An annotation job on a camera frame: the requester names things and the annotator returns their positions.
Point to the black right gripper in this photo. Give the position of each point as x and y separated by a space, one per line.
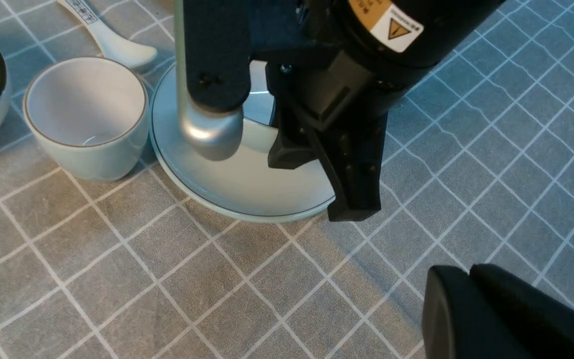
339 91

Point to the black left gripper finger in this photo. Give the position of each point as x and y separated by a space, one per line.
489 313

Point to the pale blue cup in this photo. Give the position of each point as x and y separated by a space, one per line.
90 115

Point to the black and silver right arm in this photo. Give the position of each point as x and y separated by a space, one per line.
217 40

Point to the pale blue flat plate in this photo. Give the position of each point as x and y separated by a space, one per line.
242 187

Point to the white spoon with printed handle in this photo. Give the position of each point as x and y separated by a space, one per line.
113 46

